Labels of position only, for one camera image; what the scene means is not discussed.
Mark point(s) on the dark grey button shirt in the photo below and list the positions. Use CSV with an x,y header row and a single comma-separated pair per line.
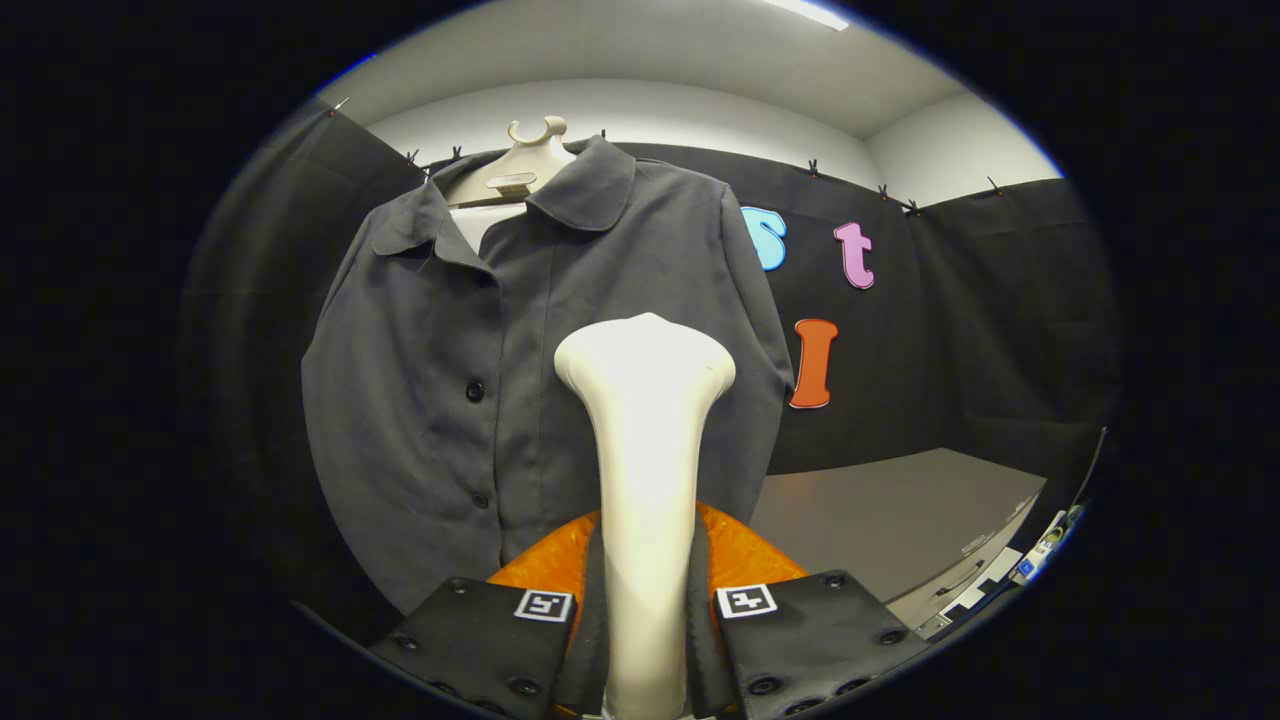
x,y
420,420

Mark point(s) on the white garment steamer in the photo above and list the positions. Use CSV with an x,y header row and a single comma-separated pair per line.
x,y
648,470

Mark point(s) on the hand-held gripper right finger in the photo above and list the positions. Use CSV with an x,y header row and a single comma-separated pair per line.
x,y
702,650

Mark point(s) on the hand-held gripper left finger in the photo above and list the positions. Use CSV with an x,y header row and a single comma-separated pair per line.
x,y
592,650

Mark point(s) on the grey cabinet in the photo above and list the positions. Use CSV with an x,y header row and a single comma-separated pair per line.
x,y
880,510

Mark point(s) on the large ceiling light panel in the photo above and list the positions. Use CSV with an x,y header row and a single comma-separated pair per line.
x,y
808,13

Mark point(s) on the row of black clips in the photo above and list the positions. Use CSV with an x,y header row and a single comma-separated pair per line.
x,y
813,168

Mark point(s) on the cream plastic clothes hanger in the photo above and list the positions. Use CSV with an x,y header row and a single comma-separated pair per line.
x,y
525,160

